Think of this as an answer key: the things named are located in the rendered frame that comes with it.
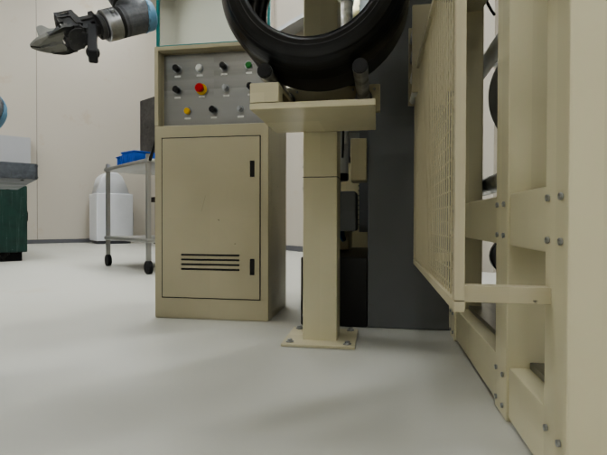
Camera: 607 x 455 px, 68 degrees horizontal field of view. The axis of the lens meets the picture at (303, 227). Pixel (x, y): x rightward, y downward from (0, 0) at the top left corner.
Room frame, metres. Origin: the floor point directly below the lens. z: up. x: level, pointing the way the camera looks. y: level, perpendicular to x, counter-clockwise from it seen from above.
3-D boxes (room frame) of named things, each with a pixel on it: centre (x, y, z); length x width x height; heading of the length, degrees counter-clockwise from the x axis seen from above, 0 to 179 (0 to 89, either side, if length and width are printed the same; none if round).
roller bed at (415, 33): (1.65, -0.46, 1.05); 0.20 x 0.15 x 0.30; 171
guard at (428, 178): (1.21, -0.34, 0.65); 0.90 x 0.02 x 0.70; 171
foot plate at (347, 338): (1.75, -0.07, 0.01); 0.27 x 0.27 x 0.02; 81
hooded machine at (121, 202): (9.25, 3.92, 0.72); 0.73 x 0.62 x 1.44; 127
